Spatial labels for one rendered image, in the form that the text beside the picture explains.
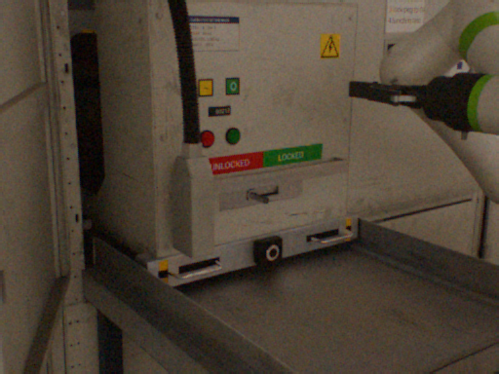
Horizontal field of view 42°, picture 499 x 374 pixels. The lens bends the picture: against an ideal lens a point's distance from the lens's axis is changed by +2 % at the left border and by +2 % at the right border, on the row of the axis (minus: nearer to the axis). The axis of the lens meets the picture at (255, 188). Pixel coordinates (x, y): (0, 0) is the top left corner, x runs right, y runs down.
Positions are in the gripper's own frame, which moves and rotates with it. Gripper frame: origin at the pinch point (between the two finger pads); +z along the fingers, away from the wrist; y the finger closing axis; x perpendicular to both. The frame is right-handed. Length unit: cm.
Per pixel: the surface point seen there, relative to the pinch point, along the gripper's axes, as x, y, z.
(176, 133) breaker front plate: -7.3, -33.7, 13.6
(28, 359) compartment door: -39, -64, 6
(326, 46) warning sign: 7.7, 1.9, 13.5
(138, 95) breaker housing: -0.7, -38.4, 18.6
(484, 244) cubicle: -61, 96, 33
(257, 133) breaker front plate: -8.9, -15.3, 13.6
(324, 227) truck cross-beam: -31.5, 2.4, 12.3
